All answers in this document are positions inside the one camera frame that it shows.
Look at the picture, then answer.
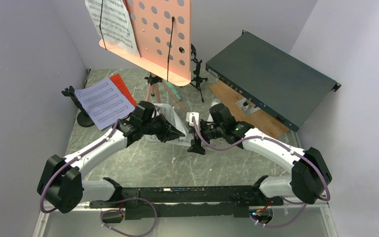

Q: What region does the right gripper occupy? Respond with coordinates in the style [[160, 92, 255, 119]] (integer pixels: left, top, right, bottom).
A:
[[188, 121, 226, 155]]

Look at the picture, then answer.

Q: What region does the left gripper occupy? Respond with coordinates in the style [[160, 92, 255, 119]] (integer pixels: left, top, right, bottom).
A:
[[142, 113, 185, 143]]

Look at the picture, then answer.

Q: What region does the green condenser microphone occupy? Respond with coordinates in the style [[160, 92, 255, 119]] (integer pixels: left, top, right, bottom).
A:
[[165, 81, 182, 101]]

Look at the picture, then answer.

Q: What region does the black tripod mic stand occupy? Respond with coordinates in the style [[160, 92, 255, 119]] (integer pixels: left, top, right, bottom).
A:
[[190, 44, 208, 103]]

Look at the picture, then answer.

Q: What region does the purple sheet paper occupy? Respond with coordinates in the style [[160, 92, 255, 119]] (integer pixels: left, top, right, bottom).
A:
[[75, 78, 135, 130]]

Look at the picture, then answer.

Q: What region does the red sheet music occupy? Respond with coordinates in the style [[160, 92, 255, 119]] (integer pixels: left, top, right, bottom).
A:
[[110, 74, 137, 107]]

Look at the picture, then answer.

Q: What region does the black round-base mic stand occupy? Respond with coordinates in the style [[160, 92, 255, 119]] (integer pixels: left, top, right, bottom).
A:
[[61, 86, 96, 128]]

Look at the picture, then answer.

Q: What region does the pink music stand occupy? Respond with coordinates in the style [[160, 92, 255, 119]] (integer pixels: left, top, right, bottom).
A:
[[98, 0, 193, 114]]

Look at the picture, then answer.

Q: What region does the white sheet music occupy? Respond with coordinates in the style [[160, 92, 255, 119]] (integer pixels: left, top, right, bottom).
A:
[[144, 101, 193, 147], [85, 0, 140, 57]]

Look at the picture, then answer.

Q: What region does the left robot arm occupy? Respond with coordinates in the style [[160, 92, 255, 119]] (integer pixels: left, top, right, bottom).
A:
[[37, 101, 191, 213]]

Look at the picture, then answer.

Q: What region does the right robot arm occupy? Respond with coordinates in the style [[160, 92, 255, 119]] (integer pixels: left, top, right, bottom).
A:
[[187, 103, 333, 205]]

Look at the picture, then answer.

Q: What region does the wooden board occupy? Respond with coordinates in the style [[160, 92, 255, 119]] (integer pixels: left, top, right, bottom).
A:
[[209, 81, 290, 138]]

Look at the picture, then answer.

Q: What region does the dark rack audio unit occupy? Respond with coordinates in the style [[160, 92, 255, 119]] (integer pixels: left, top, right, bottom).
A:
[[205, 31, 341, 132]]

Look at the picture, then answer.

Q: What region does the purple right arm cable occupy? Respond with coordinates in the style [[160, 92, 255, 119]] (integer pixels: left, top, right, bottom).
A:
[[191, 116, 331, 229]]

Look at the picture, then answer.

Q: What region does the metal clamp bracket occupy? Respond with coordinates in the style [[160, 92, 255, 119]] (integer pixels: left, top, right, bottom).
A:
[[236, 98, 260, 116]]

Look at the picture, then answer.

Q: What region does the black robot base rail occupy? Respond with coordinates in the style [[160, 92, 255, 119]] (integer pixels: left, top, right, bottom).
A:
[[89, 185, 283, 220]]

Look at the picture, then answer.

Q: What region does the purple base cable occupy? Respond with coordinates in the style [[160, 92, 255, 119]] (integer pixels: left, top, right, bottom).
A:
[[100, 197, 158, 237]]

